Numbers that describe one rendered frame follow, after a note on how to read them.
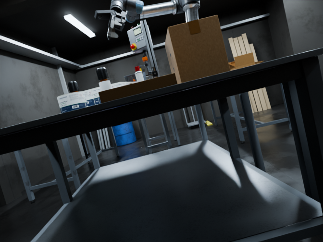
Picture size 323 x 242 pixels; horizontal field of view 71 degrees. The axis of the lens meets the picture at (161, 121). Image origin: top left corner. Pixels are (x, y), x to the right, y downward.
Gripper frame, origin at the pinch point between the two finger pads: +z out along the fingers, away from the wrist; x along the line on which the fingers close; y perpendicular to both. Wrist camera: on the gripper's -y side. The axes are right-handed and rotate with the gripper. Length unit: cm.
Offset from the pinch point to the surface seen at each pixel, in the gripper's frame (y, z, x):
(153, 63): 44, -35, 44
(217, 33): 44, 16, -32
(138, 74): 26.6, -4.6, 30.8
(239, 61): 178, -111, 69
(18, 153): -61, -3, 217
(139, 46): 31, -49, 44
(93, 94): 4, -17, 83
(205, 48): 41, 22, -26
